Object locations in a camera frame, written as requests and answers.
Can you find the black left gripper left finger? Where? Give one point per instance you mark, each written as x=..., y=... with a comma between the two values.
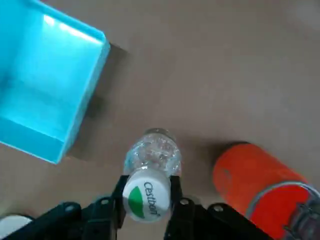
x=95, y=220

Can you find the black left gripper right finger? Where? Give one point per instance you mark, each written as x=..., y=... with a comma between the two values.
x=195, y=222

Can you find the grey round bin lid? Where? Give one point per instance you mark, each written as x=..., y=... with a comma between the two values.
x=265, y=191

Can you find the clear water bottle white cap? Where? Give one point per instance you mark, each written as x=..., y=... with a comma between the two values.
x=152, y=152

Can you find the orange cylindrical bin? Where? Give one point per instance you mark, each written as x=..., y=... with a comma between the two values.
x=237, y=170

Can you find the blue plastic tray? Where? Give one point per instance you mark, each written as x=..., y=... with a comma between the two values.
x=37, y=75

